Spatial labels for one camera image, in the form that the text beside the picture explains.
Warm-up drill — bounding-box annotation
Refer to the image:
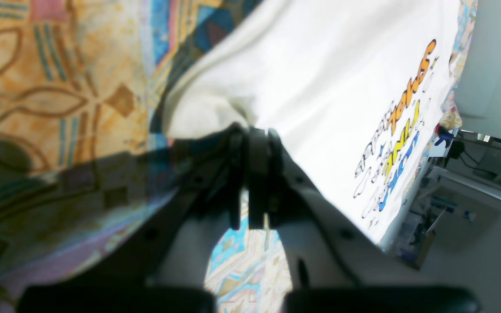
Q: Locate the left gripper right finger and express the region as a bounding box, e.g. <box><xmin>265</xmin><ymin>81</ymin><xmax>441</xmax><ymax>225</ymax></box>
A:
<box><xmin>248</xmin><ymin>127</ymin><xmax>481</xmax><ymax>313</ymax></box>

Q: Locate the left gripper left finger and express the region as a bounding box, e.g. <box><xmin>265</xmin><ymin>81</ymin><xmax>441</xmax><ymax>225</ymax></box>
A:
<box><xmin>17</xmin><ymin>125</ymin><xmax>248</xmax><ymax>313</ymax></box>

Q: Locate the white printed T-shirt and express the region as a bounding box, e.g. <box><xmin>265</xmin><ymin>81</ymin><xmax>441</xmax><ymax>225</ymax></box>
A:
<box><xmin>162</xmin><ymin>0</ymin><xmax>461</xmax><ymax>244</ymax></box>

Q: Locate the patterned tile tablecloth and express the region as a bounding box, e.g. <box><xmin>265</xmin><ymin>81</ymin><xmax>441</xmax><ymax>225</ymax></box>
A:
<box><xmin>0</xmin><ymin>0</ymin><xmax>478</xmax><ymax>313</ymax></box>

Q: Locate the blue clamp upper left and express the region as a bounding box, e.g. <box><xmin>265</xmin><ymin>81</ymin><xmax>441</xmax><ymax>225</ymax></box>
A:
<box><xmin>433</xmin><ymin>123</ymin><xmax>454</xmax><ymax>148</ymax></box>

